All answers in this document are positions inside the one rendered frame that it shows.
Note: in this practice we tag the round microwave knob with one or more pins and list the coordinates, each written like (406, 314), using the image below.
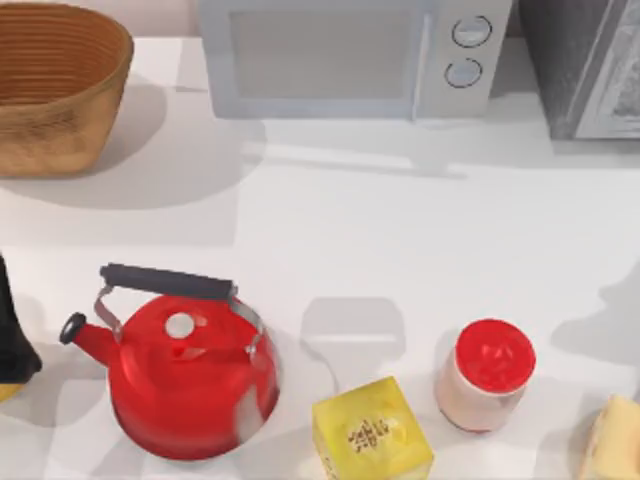
(471, 30)
(463, 73)

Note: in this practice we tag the microwave oven door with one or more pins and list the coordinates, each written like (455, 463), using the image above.
(320, 105)

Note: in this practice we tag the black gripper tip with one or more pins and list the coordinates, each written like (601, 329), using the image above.
(12, 340)

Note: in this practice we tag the brown woven basket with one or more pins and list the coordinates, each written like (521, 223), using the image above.
(55, 100)

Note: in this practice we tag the white jar with red lid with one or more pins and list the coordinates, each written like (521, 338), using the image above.
(480, 385)

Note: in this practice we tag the pale yellow bread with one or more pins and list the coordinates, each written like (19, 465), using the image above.
(615, 440)

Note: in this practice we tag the yellow object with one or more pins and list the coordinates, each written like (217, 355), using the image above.
(6, 392)

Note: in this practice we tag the pale microwave oven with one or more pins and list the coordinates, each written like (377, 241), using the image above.
(465, 107)

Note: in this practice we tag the yellow box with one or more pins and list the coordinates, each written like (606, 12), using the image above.
(370, 435)

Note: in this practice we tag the grey cabinet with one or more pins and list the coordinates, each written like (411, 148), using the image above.
(565, 75)

